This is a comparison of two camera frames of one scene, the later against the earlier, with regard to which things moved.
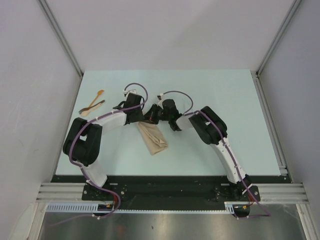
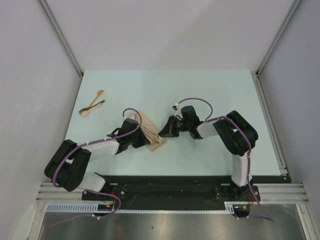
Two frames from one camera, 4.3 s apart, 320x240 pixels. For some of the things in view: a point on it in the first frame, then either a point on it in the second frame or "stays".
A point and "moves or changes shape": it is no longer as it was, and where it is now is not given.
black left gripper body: x=138 y=115 → x=137 y=140
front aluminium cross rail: x=269 y=192 stays
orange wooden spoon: x=99 y=93 stays
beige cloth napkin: x=153 y=136 moves or changes shape
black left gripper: x=171 y=192 stays
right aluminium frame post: x=294 y=8 stays
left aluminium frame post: x=52 y=19 stays
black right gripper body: x=157 y=114 → x=179 y=126
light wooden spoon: x=85 y=112 stays
